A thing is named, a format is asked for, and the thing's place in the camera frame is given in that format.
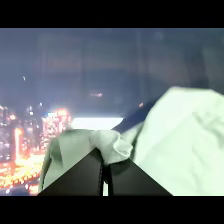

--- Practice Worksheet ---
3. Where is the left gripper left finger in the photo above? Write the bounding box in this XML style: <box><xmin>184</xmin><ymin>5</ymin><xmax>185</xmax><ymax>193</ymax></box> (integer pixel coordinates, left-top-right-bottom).
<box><xmin>38</xmin><ymin>147</ymin><xmax>105</xmax><ymax>197</ymax></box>

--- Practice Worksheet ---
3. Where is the pale green shirt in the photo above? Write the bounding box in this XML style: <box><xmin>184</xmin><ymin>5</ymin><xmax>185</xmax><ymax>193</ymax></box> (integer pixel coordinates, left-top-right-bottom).
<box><xmin>37</xmin><ymin>86</ymin><xmax>224</xmax><ymax>197</ymax></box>

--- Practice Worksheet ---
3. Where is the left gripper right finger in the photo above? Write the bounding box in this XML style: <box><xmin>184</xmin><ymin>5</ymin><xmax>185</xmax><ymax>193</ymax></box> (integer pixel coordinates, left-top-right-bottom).
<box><xmin>105</xmin><ymin>157</ymin><xmax>173</xmax><ymax>197</ymax></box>

